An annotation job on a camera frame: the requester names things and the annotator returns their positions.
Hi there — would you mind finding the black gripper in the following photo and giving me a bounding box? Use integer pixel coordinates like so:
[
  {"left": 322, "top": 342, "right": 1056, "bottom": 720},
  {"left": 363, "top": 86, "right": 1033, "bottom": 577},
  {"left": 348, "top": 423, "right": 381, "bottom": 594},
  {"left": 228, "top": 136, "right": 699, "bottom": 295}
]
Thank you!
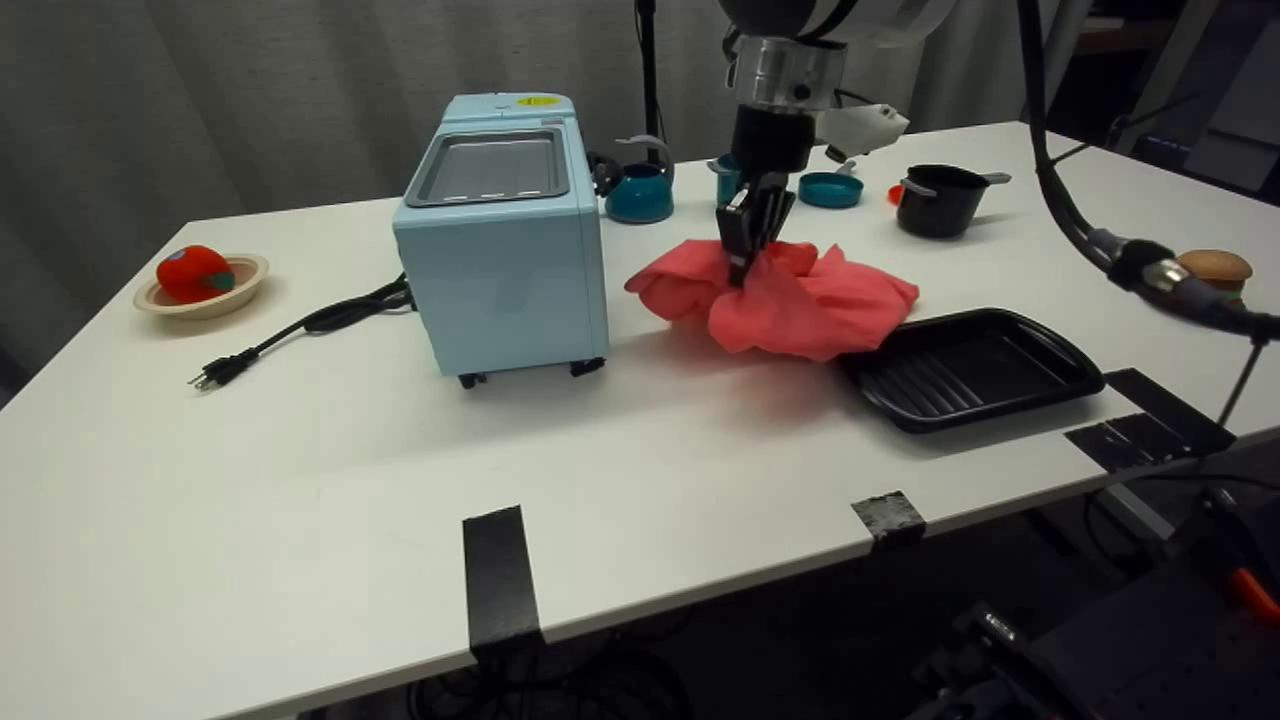
[{"left": 710, "top": 101, "right": 821, "bottom": 290}]

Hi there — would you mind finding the red shirt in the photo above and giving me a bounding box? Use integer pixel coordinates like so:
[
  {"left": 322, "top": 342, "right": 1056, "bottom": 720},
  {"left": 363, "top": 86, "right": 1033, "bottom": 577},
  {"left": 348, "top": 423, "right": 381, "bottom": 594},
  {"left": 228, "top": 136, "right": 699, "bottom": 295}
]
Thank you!
[{"left": 618, "top": 236, "right": 925, "bottom": 363}]

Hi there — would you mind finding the teal toy pot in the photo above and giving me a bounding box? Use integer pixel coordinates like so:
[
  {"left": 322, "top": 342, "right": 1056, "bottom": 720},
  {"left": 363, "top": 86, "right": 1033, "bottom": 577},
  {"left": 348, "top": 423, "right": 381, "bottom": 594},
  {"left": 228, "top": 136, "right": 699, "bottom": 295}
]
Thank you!
[{"left": 703, "top": 150, "right": 799, "bottom": 215}]

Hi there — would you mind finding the teal cup left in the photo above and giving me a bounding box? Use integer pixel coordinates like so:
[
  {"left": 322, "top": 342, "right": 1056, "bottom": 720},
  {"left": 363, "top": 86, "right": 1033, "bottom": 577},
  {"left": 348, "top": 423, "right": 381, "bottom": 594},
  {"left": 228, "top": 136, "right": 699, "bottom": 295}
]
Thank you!
[{"left": 586, "top": 133, "right": 680, "bottom": 230}]

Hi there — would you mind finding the black toy pot red knob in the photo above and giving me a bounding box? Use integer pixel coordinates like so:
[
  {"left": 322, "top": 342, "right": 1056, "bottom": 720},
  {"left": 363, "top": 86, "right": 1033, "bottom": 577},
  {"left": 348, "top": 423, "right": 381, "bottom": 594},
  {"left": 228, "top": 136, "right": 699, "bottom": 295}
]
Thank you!
[{"left": 882, "top": 161, "right": 1017, "bottom": 246}]

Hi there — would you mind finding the black vertical stand pole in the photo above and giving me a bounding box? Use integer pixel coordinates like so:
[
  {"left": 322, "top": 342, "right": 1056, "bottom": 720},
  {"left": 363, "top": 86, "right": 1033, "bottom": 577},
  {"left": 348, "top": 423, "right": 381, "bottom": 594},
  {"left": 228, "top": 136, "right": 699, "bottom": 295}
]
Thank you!
[{"left": 633, "top": 0, "right": 666, "bottom": 142}]

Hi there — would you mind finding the light blue toaster oven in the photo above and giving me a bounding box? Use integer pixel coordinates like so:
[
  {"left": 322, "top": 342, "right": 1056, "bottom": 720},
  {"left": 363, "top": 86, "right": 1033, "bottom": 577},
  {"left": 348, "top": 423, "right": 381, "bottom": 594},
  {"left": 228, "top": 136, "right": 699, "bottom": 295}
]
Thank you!
[{"left": 393, "top": 90, "right": 614, "bottom": 392}]

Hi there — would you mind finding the black grill pan tray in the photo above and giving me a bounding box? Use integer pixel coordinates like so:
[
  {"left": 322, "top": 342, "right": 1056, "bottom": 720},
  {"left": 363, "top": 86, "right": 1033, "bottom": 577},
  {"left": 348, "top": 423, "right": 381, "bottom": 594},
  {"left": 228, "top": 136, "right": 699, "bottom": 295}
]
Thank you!
[{"left": 834, "top": 306, "right": 1112, "bottom": 437}]

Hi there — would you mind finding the small black tape square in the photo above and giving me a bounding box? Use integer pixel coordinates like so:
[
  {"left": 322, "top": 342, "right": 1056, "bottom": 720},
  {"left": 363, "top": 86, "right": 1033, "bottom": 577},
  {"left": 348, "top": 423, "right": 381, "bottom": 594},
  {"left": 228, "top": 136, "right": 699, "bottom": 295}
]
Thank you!
[{"left": 849, "top": 490, "right": 929, "bottom": 549}]

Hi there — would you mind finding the short black tape patch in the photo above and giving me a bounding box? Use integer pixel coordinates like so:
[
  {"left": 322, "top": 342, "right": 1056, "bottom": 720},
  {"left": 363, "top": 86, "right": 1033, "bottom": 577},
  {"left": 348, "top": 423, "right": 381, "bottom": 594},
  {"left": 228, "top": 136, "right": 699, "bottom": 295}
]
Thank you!
[{"left": 1059, "top": 413, "right": 1179, "bottom": 475}]

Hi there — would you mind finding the long black tape strip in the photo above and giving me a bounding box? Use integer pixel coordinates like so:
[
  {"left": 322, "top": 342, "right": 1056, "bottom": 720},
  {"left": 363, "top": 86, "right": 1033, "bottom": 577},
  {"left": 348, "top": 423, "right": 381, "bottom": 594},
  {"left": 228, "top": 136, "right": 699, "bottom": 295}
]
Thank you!
[{"left": 461, "top": 503, "right": 547, "bottom": 653}]

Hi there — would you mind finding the dark background chair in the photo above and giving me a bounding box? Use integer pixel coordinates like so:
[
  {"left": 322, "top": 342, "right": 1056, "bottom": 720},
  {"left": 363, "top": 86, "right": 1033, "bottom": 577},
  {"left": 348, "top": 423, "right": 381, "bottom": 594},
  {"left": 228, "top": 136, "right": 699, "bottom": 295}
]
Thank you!
[{"left": 1064, "top": 0, "right": 1280, "bottom": 203}]

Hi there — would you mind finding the toy burger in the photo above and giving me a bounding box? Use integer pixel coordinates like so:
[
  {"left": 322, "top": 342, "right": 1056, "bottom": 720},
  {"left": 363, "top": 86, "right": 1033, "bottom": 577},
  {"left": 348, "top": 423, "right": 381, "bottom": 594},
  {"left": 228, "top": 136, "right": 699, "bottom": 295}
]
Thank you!
[{"left": 1176, "top": 246, "right": 1255, "bottom": 295}]

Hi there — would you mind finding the beige small plate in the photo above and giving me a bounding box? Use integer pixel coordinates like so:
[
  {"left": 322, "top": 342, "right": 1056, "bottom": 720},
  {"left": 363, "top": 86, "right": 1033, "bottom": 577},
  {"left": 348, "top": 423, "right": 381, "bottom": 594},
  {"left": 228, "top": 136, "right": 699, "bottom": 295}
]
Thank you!
[{"left": 132, "top": 254, "right": 270, "bottom": 324}]

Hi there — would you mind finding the red toy tomato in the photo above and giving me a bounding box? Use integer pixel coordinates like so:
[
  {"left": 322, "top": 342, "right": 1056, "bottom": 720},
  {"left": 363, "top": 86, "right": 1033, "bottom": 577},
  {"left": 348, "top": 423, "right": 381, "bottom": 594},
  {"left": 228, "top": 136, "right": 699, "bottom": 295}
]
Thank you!
[{"left": 152, "top": 246, "right": 240, "bottom": 307}]

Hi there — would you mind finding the dark equipment below table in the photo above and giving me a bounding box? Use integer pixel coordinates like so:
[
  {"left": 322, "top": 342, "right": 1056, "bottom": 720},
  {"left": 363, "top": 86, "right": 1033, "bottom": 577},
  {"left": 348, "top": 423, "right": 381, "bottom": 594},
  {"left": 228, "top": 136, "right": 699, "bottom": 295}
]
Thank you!
[{"left": 915, "top": 437, "right": 1280, "bottom": 720}]

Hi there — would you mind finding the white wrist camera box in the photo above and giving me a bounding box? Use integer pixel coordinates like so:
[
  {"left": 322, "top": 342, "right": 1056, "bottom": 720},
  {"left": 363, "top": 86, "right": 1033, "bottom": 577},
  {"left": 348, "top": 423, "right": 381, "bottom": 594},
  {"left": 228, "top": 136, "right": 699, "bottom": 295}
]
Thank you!
[{"left": 811, "top": 95, "right": 915, "bottom": 166}]

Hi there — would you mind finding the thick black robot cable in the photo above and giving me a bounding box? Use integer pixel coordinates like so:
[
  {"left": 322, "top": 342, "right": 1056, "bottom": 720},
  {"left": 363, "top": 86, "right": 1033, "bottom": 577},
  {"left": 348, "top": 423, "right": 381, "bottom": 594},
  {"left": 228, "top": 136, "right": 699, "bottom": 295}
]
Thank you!
[{"left": 1017, "top": 0, "right": 1280, "bottom": 345}]

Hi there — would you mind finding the black power cord with plug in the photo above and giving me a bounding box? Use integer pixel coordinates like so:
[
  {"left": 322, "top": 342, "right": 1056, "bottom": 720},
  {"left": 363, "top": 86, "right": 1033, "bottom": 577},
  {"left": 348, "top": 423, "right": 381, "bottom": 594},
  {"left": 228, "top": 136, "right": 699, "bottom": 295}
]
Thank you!
[{"left": 188, "top": 272, "right": 415, "bottom": 395}]

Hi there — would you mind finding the thin black cable tie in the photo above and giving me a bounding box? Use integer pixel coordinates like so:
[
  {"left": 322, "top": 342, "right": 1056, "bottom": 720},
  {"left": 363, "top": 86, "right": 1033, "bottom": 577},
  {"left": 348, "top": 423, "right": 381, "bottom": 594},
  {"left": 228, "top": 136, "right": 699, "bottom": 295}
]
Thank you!
[{"left": 1212, "top": 334, "right": 1268, "bottom": 432}]

